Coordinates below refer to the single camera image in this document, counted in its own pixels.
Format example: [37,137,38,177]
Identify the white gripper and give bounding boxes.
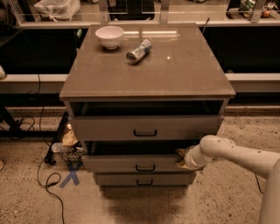
[176,144,214,170]

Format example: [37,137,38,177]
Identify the grey drawer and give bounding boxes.
[82,140,199,173]
[70,115,223,141]
[94,171,195,187]

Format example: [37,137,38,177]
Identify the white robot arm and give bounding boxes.
[176,135,280,224]

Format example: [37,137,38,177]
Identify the grey drawer cabinet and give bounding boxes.
[59,23,236,192]

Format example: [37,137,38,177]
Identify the blue tape cross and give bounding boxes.
[59,161,83,188]

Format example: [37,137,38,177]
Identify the crushed silver blue can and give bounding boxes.
[126,39,151,65]

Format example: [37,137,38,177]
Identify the white bowl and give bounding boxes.
[95,26,124,49]

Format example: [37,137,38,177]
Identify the colourful items on shelf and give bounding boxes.
[238,0,280,18]

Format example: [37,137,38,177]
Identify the clear plastic bag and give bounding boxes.
[34,0,81,21]

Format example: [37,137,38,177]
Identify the black pedal cable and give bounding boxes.
[254,172,264,195]

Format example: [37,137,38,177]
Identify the black floor cable left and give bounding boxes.
[36,73,66,224]

